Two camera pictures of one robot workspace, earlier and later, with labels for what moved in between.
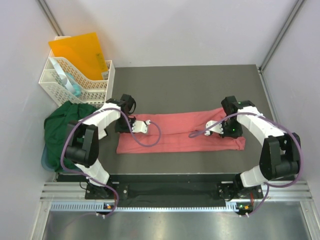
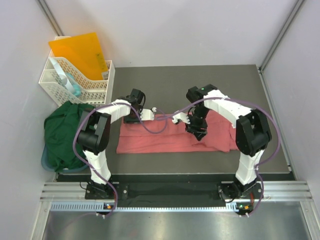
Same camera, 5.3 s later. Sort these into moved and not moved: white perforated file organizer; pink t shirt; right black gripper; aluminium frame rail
Moved: right black gripper
Not moved: aluminium frame rail; pink t shirt; white perforated file organizer
